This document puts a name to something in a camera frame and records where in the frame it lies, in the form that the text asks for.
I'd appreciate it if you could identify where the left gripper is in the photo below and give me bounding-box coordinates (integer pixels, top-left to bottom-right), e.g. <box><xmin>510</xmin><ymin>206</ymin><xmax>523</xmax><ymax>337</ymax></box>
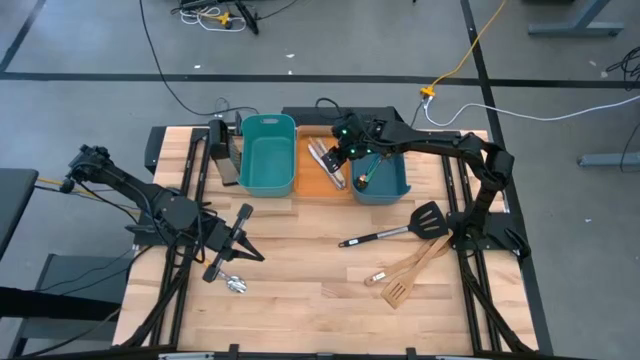
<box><xmin>201</xmin><ymin>203</ymin><xmax>265</xmax><ymax>284</ymax></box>

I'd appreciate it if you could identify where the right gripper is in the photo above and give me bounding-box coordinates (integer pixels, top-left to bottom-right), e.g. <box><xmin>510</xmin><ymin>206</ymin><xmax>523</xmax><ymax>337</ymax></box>
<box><xmin>322</xmin><ymin>112</ymin><xmax>386</xmax><ymax>175</ymax></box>

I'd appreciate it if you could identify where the orange-handled spoon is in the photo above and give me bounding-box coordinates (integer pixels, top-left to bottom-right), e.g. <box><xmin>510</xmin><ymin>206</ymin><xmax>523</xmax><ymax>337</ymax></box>
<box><xmin>202</xmin><ymin>258</ymin><xmax>248</xmax><ymax>294</ymax></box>

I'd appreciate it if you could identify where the black slotted spatula steel handle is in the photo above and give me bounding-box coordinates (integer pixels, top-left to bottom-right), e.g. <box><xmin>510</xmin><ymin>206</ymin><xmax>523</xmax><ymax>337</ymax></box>
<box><xmin>338</xmin><ymin>200</ymin><xmax>450</xmax><ymax>249</ymax></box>

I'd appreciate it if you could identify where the wooden spatula with label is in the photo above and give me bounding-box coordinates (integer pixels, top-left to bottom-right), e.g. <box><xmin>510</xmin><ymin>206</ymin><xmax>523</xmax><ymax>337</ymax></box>
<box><xmin>361</xmin><ymin>238</ymin><xmax>450</xmax><ymax>289</ymax></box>

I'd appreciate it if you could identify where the blue plastic bin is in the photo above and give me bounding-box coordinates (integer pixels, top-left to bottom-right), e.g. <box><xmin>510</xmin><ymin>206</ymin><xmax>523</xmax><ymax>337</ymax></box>
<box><xmin>349</xmin><ymin>122</ymin><xmax>413</xmax><ymax>206</ymax></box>

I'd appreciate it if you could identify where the orange plastic bin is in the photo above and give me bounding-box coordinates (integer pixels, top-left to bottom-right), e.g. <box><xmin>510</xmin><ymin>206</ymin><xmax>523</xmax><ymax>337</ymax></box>
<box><xmin>294</xmin><ymin>124</ymin><xmax>354</xmax><ymax>200</ymax></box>

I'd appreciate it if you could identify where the green plastic bin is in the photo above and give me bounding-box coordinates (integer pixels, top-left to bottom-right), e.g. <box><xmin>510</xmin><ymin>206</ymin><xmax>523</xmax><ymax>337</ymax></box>
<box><xmin>236</xmin><ymin>113</ymin><xmax>298</xmax><ymax>199</ymax></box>

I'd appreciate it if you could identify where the wooden slotted spatula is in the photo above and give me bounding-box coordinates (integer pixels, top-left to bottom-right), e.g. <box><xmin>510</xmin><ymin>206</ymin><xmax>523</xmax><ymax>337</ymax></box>
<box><xmin>380</xmin><ymin>232</ymin><xmax>454</xmax><ymax>310</ymax></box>

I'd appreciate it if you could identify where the black power strip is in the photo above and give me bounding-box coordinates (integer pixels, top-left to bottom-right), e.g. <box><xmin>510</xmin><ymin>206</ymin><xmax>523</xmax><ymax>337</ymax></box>
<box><xmin>234</xmin><ymin>0</ymin><xmax>260</xmax><ymax>35</ymax></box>

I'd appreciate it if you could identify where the dark low bench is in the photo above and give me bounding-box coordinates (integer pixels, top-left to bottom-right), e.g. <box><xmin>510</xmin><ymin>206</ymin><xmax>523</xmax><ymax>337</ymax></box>
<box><xmin>0</xmin><ymin>252</ymin><xmax>136</xmax><ymax>360</ymax></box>

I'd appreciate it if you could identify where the grey table leg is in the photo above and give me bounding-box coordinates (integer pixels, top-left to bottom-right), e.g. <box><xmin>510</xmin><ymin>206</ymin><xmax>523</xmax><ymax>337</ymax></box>
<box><xmin>577</xmin><ymin>152</ymin><xmax>640</xmax><ymax>169</ymax></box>
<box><xmin>527</xmin><ymin>0</ymin><xmax>626</xmax><ymax>37</ymax></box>

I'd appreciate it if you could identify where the black metal table frame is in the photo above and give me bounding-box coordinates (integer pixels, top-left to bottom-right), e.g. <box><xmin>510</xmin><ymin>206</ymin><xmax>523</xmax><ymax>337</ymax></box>
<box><xmin>112</xmin><ymin>124</ymin><xmax>554</xmax><ymax>360</ymax></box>

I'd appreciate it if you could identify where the yellow extension cable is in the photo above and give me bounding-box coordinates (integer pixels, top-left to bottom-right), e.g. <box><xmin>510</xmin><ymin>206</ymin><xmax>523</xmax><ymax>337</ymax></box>
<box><xmin>419</xmin><ymin>0</ymin><xmax>509</xmax><ymax>99</ymax></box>

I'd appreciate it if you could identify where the white coiled cable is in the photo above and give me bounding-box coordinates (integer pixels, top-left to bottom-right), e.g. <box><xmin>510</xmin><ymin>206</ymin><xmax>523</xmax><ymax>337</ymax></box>
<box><xmin>179</xmin><ymin>5</ymin><xmax>247</xmax><ymax>34</ymax></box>

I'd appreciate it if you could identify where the yellow cord with black ball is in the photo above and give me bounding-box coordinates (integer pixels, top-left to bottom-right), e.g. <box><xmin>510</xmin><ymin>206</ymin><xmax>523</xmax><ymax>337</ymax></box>
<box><xmin>34</xmin><ymin>176</ymin><xmax>136</xmax><ymax>217</ymax></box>

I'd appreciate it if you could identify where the black floor cable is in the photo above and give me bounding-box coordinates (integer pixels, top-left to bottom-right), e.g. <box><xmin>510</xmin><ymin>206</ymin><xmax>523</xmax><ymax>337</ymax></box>
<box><xmin>138</xmin><ymin>0</ymin><xmax>261</xmax><ymax>117</ymax></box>

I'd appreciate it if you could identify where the black cable bundle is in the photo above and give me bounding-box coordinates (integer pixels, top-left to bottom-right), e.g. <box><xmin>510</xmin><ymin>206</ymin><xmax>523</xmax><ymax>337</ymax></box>
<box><xmin>604</xmin><ymin>47</ymin><xmax>640</xmax><ymax>91</ymax></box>

